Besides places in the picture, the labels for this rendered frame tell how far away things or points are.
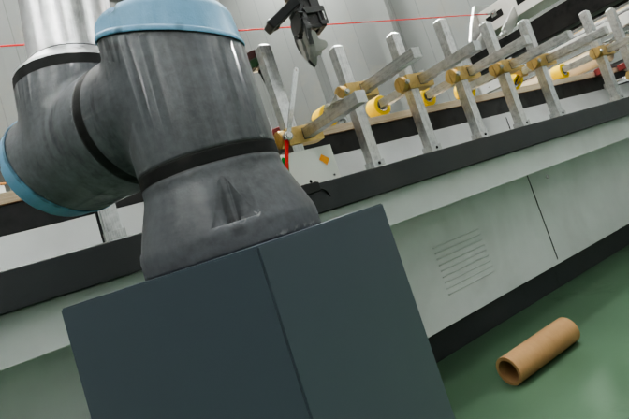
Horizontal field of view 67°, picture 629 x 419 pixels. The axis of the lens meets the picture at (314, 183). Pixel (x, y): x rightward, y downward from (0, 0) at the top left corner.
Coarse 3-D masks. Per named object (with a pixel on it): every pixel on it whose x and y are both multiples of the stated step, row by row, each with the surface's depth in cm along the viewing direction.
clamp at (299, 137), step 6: (294, 126) 130; (300, 126) 131; (276, 132) 130; (282, 132) 129; (294, 132) 130; (300, 132) 131; (276, 138) 130; (282, 138) 128; (294, 138) 130; (300, 138) 131; (306, 138) 131; (312, 138) 132; (318, 138) 133; (276, 144) 131; (282, 144) 128; (288, 144) 129; (294, 144) 129; (306, 144) 135
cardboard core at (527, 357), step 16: (560, 320) 146; (544, 336) 139; (560, 336) 140; (576, 336) 143; (512, 352) 134; (528, 352) 134; (544, 352) 135; (560, 352) 139; (496, 368) 135; (512, 368) 137; (528, 368) 130; (512, 384) 132
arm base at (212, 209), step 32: (192, 160) 44; (224, 160) 44; (256, 160) 46; (160, 192) 45; (192, 192) 43; (224, 192) 43; (256, 192) 44; (288, 192) 46; (160, 224) 43; (192, 224) 42; (224, 224) 42; (256, 224) 42; (288, 224) 44; (160, 256) 43; (192, 256) 41
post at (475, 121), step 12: (432, 24) 174; (444, 24) 172; (444, 36) 171; (444, 48) 172; (456, 84) 172; (468, 84) 171; (468, 96) 169; (468, 108) 170; (468, 120) 171; (480, 120) 169
